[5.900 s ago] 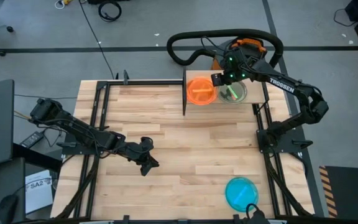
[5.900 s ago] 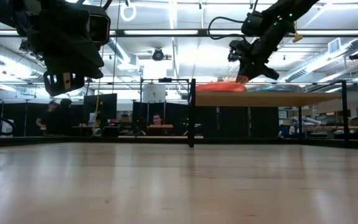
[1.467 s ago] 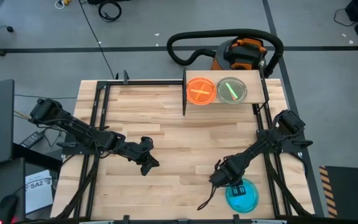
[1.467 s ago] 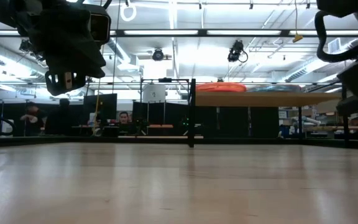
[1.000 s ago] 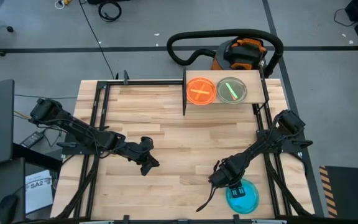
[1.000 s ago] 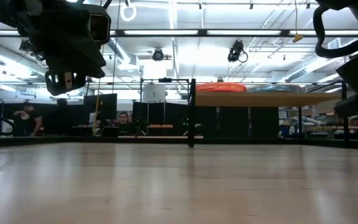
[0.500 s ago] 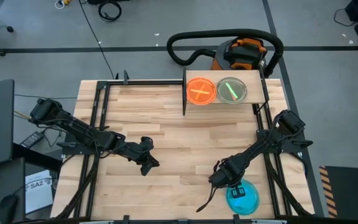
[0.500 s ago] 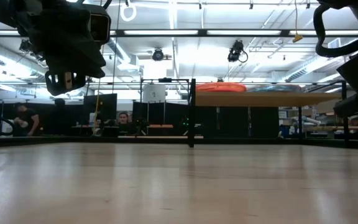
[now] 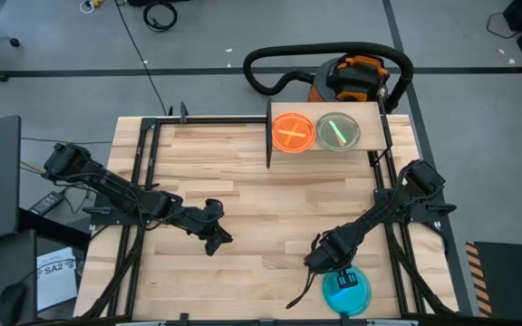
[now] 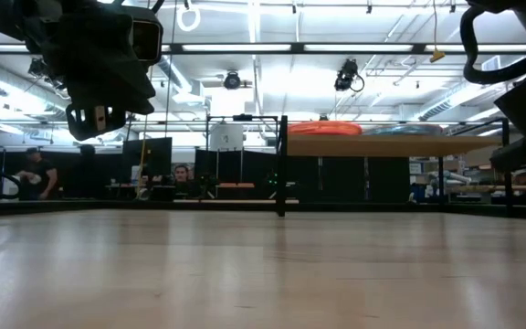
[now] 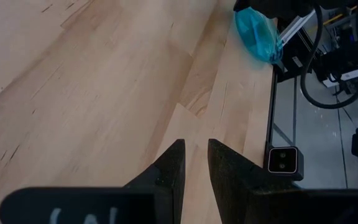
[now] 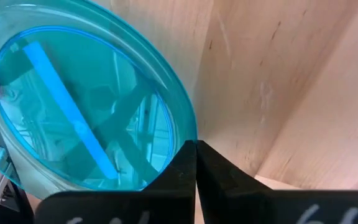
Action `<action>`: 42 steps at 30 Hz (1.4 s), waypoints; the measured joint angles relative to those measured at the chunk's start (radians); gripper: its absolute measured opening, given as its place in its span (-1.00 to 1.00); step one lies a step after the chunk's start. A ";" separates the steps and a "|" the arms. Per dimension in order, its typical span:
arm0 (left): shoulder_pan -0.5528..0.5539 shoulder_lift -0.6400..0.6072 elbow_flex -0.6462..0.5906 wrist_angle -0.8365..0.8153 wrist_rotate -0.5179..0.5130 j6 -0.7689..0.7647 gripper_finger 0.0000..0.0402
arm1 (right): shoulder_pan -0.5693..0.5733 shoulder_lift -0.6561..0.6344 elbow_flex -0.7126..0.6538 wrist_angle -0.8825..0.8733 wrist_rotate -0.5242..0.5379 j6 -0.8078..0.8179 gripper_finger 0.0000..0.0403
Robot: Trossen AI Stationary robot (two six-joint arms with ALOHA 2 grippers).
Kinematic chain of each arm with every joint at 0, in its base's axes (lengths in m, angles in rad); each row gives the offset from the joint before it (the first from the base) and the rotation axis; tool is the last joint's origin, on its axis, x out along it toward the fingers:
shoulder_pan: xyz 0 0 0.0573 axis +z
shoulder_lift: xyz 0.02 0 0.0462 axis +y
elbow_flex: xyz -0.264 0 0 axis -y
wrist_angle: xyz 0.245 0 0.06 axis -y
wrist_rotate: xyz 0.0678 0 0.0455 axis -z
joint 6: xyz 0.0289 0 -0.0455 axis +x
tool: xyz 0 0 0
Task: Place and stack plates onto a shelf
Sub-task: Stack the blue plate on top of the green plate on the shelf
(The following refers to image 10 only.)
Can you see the black curtain wall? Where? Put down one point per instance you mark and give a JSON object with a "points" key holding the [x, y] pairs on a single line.
{"points": [[345, 178]]}

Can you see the silver air duct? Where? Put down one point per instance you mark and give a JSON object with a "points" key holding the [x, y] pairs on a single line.
{"points": [[436, 109]]}

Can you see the person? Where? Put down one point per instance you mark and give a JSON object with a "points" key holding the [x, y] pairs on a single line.
{"points": [[41, 176], [181, 180]]}

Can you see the yellow hanging connector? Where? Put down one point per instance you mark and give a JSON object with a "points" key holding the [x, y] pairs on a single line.
{"points": [[437, 56]]}

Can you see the thin black background frame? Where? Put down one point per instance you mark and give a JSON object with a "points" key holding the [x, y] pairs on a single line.
{"points": [[242, 117]]}

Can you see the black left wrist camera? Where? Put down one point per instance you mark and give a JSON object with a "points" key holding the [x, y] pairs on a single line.
{"points": [[146, 41]]}

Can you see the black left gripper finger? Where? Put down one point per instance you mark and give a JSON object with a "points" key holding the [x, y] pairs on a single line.
{"points": [[112, 119]]}

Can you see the black overhead beam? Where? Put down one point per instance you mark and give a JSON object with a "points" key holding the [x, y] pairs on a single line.
{"points": [[297, 48]]}

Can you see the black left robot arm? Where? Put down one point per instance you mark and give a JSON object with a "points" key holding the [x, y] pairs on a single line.
{"points": [[3, 18]]}

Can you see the black aluminium table frame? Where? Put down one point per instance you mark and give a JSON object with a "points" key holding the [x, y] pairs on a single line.
{"points": [[108, 208]]}

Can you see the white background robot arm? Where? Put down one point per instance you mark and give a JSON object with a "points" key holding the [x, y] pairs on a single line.
{"points": [[455, 176]]}

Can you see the wooden shelf with black supports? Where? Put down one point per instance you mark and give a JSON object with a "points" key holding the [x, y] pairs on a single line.
{"points": [[381, 146]]}

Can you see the black partition panel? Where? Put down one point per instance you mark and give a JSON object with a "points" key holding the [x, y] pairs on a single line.
{"points": [[153, 160]]}

